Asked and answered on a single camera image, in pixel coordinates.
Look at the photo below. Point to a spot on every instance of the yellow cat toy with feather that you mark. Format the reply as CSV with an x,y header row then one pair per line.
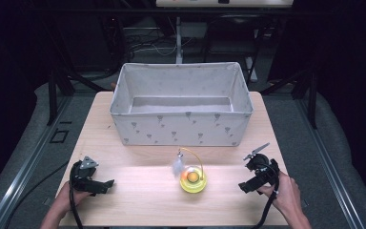
x,y
193,182

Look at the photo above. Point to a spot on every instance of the grey fabric storage box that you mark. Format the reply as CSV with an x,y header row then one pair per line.
x,y
181,127

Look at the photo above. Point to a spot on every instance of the black metal stand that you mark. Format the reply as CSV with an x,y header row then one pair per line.
x,y
52,98
312,101

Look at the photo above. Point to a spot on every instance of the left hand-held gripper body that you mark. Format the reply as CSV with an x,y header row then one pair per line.
x,y
83,175

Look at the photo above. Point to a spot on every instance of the person's left hand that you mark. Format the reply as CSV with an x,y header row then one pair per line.
x,y
67,197

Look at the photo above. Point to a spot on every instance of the grey metal floor rail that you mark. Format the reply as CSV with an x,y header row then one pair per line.
x,y
327,165
28,162

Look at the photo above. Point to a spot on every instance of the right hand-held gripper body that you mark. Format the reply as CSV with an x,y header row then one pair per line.
x,y
263,173

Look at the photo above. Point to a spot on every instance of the person's right hand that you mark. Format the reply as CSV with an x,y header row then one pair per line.
x,y
284,194

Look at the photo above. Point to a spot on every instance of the white metal post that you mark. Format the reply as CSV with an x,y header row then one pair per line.
x,y
179,41

